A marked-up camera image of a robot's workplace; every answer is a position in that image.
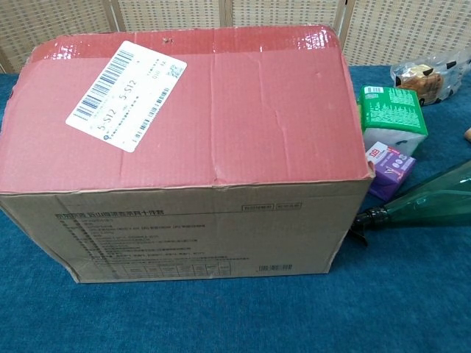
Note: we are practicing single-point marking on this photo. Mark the red cardboard box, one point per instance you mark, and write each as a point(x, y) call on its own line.
point(221, 128)

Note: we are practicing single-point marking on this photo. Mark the small purple box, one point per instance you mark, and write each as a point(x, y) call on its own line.
point(390, 173)

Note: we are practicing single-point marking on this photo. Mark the green tissue box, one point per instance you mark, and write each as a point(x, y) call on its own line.
point(393, 106)

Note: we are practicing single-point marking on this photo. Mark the blue tablecloth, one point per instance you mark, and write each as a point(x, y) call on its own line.
point(257, 316)

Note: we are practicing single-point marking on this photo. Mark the woven folding screen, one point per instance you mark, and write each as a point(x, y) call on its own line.
point(257, 11)

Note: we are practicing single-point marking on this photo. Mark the green glass bottle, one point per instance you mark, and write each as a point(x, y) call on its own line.
point(434, 198)

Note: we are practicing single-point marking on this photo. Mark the bagged bread in clear plastic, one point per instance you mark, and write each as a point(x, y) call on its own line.
point(427, 81)

